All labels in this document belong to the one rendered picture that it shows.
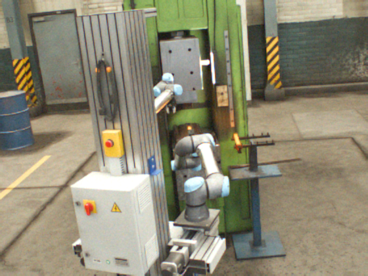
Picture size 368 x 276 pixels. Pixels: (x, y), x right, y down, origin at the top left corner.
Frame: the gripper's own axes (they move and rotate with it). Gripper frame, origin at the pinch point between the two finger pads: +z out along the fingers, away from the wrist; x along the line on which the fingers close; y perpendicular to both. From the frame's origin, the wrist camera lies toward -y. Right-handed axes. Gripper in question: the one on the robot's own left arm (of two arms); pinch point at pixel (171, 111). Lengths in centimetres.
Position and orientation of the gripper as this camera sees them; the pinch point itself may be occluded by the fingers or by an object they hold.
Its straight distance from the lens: 355.6
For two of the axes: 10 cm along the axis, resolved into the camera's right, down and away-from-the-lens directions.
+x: 9.9, -1.1, 0.3
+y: 1.0, 6.8, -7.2
